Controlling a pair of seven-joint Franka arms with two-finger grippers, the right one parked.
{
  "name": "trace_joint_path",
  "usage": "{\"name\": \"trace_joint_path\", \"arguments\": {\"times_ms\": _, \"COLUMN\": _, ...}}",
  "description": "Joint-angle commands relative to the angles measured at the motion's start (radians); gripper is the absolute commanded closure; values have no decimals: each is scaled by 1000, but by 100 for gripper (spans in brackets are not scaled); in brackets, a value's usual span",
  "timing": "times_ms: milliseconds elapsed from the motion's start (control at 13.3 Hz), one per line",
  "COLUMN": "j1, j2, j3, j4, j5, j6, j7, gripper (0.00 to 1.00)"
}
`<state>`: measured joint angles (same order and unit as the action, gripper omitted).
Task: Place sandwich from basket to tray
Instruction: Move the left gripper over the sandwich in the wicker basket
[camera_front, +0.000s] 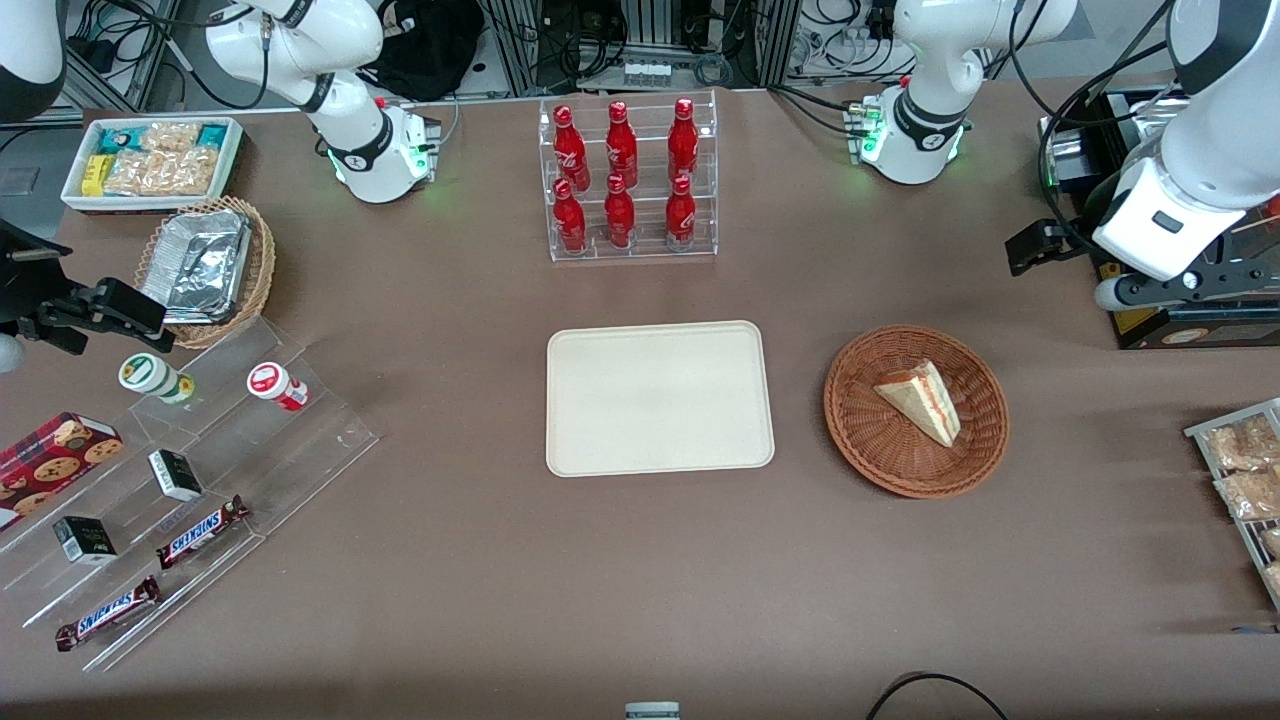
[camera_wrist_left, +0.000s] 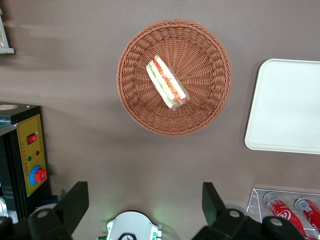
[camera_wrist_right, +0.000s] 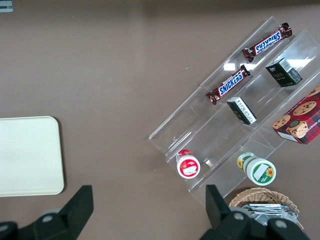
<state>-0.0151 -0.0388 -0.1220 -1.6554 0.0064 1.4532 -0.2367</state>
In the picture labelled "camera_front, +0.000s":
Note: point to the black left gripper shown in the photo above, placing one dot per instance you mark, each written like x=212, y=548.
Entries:
x=1080, y=236

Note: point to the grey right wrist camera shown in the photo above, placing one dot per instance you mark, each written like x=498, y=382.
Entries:
x=8, y=353

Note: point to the yellow snack packet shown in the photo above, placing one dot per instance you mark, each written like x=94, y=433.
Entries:
x=95, y=175

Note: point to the clear bag of snacks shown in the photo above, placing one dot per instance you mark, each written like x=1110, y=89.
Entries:
x=1240, y=447
x=1250, y=494

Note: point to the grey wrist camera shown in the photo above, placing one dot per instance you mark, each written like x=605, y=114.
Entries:
x=1108, y=295
x=8, y=353

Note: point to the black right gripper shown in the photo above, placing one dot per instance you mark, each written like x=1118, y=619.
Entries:
x=28, y=280

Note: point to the small grey device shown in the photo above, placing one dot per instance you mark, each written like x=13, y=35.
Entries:
x=652, y=711

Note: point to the black bag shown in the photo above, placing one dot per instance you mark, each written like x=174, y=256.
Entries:
x=425, y=45

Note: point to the small rice cracker packet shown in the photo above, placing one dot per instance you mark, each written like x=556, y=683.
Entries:
x=170, y=136

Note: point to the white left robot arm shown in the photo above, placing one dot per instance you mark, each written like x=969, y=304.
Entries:
x=940, y=60

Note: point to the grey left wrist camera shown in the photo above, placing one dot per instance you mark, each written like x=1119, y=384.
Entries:
x=1108, y=295

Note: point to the red cola bottle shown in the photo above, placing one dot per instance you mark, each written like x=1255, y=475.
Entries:
x=619, y=220
x=680, y=218
x=621, y=148
x=570, y=150
x=570, y=222
x=683, y=142

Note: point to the clear acrylic bottle rack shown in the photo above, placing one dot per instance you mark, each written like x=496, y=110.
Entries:
x=650, y=245

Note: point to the cream rectangular tray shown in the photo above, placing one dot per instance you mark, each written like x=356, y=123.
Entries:
x=655, y=400

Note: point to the green-lid small bottle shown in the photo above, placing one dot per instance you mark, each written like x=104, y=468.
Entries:
x=150, y=375

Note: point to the white snack box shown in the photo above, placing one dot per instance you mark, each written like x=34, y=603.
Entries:
x=232, y=160

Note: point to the large rice cracker packet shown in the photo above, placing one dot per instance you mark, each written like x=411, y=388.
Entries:
x=160, y=172

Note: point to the light wicker basket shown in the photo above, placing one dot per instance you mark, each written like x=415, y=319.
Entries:
x=262, y=270

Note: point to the Snickers bar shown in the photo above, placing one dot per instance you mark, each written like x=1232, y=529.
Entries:
x=108, y=613
x=200, y=532

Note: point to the black hot food machine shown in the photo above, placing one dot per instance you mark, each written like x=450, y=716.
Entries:
x=1120, y=130

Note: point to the brown round wicker basket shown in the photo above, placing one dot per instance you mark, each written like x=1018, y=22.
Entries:
x=870, y=440

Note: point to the red cookie box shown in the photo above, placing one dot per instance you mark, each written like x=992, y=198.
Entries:
x=50, y=460

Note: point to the triangular sandwich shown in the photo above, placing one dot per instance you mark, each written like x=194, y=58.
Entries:
x=925, y=400

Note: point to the clear acrylic stepped stand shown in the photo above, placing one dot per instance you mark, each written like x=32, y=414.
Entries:
x=300, y=450

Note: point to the grey power strip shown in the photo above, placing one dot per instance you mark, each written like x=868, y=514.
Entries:
x=647, y=72

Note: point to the red-lid small bottle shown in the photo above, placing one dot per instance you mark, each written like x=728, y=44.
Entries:
x=272, y=384

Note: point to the teal snack packet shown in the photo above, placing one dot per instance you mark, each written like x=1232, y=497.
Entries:
x=212, y=135
x=116, y=140

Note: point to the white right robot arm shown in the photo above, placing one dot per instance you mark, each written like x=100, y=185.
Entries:
x=300, y=40

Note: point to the small black box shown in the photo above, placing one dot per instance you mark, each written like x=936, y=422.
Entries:
x=175, y=475
x=85, y=540

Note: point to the aluminium foil tray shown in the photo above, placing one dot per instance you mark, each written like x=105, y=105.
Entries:
x=195, y=265

